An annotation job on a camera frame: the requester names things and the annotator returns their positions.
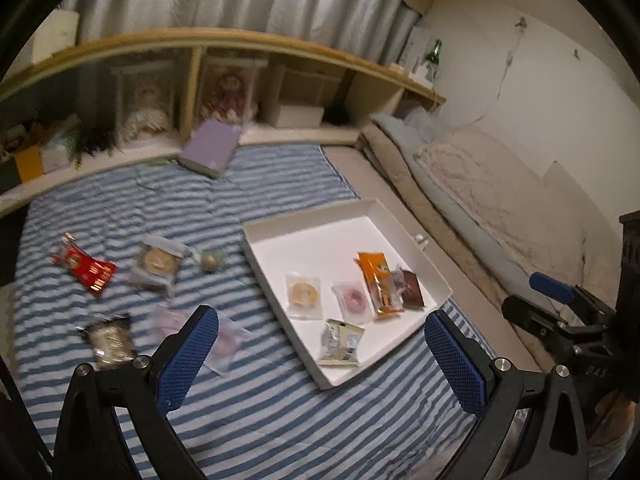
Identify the blue grey blanket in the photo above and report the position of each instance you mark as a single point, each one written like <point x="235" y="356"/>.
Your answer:
<point x="395" y="122"/>

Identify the yellow donut clear packet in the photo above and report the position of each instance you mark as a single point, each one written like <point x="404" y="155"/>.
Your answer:
<point x="303" y="294"/>

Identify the wooden shelf unit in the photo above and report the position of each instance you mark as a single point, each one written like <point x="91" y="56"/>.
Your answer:
<point x="225" y="37"/>

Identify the green round candy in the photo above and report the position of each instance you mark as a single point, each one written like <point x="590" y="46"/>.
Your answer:
<point x="212" y="260"/>

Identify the silver foil snack packet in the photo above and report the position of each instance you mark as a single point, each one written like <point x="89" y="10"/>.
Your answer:
<point x="342" y="342"/>

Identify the white doll in clear case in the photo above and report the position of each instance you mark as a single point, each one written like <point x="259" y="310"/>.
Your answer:
<point x="145" y="105"/>

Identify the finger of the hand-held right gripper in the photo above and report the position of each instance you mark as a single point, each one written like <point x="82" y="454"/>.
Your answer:
<point x="550" y="286"/>
<point x="532" y="317"/>

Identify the white cardboard tray box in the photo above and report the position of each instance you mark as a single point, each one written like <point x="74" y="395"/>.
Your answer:
<point x="320" y="245"/>

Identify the pink donut clear packet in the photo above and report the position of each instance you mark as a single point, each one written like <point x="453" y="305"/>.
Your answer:
<point x="351" y="301"/>

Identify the purple donut clear packet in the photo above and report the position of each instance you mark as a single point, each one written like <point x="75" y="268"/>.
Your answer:
<point x="230" y="345"/>
<point x="167" y="322"/>

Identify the crumpled clear wrapper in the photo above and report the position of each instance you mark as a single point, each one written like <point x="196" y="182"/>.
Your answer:
<point x="421" y="241"/>

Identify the red doll in clear case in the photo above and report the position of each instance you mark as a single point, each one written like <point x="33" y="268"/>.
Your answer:
<point x="227" y="92"/>

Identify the green glass bottle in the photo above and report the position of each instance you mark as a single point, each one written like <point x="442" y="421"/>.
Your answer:
<point x="434" y="52"/>

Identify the purple box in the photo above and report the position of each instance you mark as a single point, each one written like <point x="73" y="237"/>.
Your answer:
<point x="210" y="145"/>

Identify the white card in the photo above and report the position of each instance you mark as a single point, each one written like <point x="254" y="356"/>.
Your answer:
<point x="416" y="47"/>

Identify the orange box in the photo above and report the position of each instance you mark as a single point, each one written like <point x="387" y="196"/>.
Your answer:
<point x="29" y="162"/>

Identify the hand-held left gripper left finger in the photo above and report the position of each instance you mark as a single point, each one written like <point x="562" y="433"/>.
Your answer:
<point x="187" y="355"/>

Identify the clear brown pastry packet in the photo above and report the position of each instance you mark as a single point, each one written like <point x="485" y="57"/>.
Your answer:
<point x="157" y="262"/>

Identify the person's right hand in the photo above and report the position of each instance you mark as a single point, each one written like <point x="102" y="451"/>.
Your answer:
<point x="617" y="412"/>

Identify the dark brown snack packet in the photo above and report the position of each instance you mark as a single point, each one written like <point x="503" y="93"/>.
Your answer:
<point x="110" y="342"/>

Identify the small white box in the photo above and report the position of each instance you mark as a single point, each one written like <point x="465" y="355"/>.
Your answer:
<point x="297" y="116"/>

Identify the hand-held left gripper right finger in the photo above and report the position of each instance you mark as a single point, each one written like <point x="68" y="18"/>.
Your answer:
<point x="455" y="365"/>

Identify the white tissue box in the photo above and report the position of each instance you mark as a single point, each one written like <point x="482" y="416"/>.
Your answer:
<point x="57" y="152"/>

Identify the blue white striped blanket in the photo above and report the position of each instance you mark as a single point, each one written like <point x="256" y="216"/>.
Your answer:
<point x="280" y="435"/>

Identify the brown chocolate packet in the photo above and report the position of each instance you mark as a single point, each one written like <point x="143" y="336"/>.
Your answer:
<point x="414" y="290"/>

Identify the red snack packet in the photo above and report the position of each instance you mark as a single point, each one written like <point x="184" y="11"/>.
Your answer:
<point x="82" y="266"/>

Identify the cream fluffy blanket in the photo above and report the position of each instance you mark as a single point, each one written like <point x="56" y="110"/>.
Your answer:
<point x="500" y="185"/>

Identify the orange snack packet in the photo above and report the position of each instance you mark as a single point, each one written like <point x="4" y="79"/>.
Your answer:
<point x="380" y="280"/>

